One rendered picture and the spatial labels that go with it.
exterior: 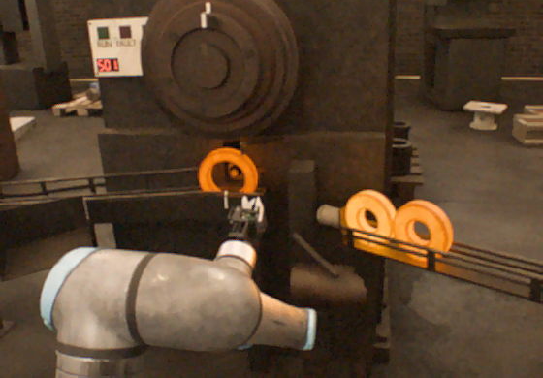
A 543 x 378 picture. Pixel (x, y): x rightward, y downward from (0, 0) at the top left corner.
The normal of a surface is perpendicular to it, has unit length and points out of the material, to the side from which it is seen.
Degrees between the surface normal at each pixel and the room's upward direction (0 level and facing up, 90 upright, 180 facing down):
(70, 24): 90
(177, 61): 90
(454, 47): 90
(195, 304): 60
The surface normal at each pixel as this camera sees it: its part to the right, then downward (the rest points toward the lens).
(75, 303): -0.31, -0.11
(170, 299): 0.18, -0.25
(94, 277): -0.22, -0.57
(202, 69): -0.20, 0.35
